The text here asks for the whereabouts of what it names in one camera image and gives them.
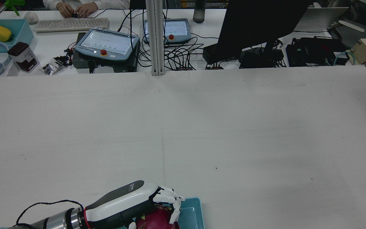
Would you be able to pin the small grey teach pendant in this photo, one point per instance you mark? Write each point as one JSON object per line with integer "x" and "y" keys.
{"x": 178, "y": 30}

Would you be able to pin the light blue tray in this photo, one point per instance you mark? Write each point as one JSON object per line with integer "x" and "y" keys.
{"x": 21, "y": 31}

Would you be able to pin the person in white hoodie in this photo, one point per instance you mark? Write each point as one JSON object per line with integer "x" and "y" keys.
{"x": 84, "y": 8}

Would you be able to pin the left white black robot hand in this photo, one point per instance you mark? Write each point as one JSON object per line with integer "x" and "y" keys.
{"x": 122, "y": 203}

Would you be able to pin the wooden box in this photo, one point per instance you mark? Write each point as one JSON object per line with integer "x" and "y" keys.
{"x": 365, "y": 51}

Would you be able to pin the silver laptop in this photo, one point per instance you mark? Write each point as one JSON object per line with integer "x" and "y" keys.
{"x": 321, "y": 17}

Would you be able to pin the green toy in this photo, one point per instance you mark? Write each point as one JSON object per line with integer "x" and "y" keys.
{"x": 14, "y": 4}

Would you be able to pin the large black monitor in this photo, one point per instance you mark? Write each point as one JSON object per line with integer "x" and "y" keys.
{"x": 256, "y": 25}

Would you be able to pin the grey bottle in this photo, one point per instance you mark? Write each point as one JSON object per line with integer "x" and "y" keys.
{"x": 199, "y": 11}

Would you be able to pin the clear bag of parts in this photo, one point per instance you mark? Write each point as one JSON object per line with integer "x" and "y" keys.
{"x": 52, "y": 67}

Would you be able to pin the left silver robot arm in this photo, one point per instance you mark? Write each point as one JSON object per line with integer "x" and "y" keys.
{"x": 56, "y": 220}

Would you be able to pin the aluminium profile post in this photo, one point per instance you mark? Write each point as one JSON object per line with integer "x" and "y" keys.
{"x": 156, "y": 38}

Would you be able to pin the white computer keyboard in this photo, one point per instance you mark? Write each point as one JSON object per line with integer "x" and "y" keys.
{"x": 71, "y": 24}

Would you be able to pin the black equipment bag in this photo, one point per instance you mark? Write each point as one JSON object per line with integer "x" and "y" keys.
{"x": 313, "y": 51}

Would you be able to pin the white canister dark lid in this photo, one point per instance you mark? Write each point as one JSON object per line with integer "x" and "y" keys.
{"x": 24, "y": 57}

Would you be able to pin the light blue plastic bin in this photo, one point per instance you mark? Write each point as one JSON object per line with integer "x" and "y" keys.
{"x": 192, "y": 213}

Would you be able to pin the yellow bell pepper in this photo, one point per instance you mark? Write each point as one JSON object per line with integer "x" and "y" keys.
{"x": 0, "y": 33}

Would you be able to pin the pink dragon fruit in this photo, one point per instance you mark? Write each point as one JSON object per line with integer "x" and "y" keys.
{"x": 157, "y": 221}

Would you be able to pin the small black box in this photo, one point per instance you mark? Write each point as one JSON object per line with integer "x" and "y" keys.
{"x": 214, "y": 54}

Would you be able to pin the white computer mouse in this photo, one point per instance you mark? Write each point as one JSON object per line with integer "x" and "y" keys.
{"x": 31, "y": 17}

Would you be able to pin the large grey teach pendant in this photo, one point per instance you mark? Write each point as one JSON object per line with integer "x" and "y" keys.
{"x": 106, "y": 44}

